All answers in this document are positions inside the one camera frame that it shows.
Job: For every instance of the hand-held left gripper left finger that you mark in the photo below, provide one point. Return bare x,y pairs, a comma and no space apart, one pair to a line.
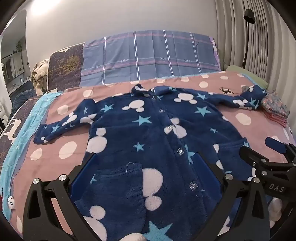
85,172

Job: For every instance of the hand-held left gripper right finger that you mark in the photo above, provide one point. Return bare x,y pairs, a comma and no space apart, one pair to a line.
208,172

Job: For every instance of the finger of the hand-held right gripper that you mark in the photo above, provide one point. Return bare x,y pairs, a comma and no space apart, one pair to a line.
275,144
251,154

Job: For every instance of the blue star-print fleece jacket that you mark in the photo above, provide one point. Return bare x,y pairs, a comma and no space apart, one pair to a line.
148,139

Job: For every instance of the folded pink speckled clothes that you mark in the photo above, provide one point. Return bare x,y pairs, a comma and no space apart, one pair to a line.
276,109

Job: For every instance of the pink polka dot blanket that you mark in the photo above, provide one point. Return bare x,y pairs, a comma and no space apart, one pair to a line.
254,129

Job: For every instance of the light blue blanket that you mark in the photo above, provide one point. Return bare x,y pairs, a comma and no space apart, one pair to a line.
25,129

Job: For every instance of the green pillow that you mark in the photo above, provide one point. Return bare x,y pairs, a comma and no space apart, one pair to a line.
247,74

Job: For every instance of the dark deer-print bedspread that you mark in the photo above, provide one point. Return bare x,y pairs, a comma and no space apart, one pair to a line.
16,115

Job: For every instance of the white pleated curtain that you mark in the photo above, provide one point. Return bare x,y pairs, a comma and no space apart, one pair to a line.
261,39

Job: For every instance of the dark tree-print cushion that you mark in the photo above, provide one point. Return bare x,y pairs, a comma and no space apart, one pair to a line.
66,67

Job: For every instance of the beige crumpled cloth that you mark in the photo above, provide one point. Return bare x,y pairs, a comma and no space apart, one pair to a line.
39,75

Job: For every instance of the black floor lamp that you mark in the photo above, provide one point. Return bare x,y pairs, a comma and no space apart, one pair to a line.
248,34

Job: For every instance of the blue plaid pillow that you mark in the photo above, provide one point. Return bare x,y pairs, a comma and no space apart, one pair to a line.
150,58

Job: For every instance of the arched wall mirror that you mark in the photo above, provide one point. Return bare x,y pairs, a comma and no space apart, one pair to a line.
15,53

